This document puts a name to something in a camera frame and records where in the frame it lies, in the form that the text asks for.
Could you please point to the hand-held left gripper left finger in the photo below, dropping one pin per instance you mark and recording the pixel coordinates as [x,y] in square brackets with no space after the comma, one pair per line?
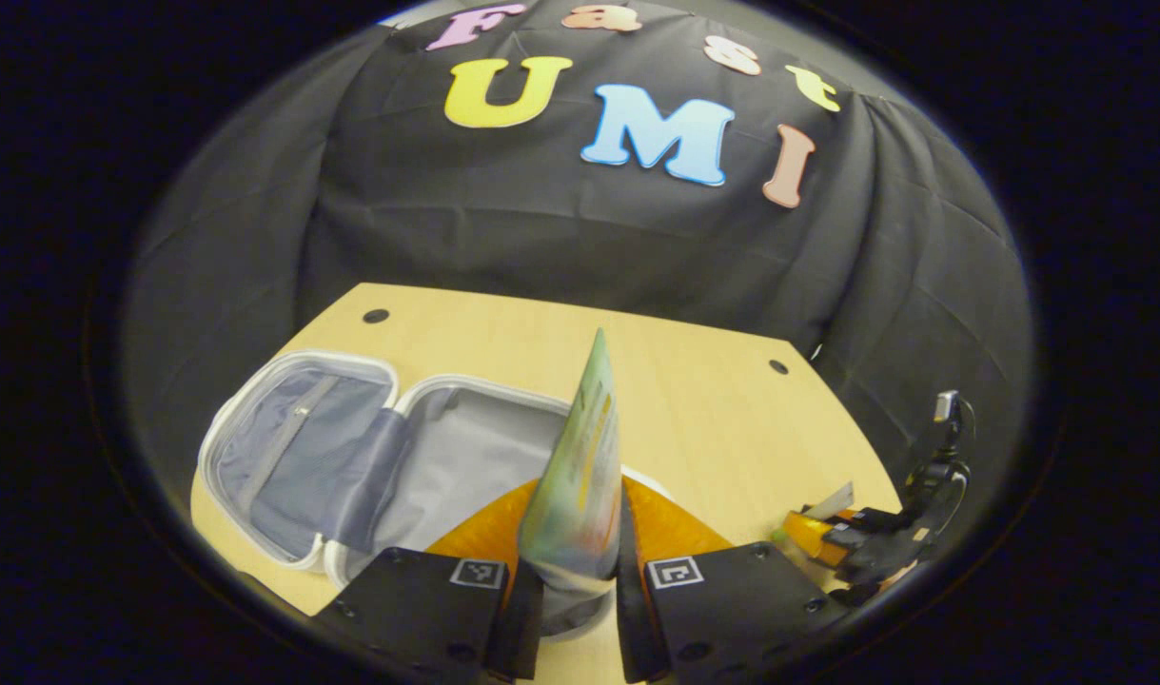
[522,628]

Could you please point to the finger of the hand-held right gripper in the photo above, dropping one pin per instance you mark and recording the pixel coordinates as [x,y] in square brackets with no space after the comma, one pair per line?
[855,526]
[874,563]

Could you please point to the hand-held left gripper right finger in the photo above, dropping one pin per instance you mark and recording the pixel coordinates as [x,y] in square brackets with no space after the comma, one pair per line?
[632,628]

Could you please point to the white skin care tube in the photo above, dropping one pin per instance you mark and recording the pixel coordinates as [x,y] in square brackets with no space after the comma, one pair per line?
[832,502]

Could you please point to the green skin care tube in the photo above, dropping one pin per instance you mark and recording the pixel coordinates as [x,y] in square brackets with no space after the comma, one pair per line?
[580,495]

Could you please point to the white suitcase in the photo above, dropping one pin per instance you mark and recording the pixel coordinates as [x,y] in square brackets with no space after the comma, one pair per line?
[465,457]

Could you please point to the black backdrop cloth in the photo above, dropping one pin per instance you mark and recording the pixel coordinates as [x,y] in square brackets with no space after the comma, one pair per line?
[541,238]

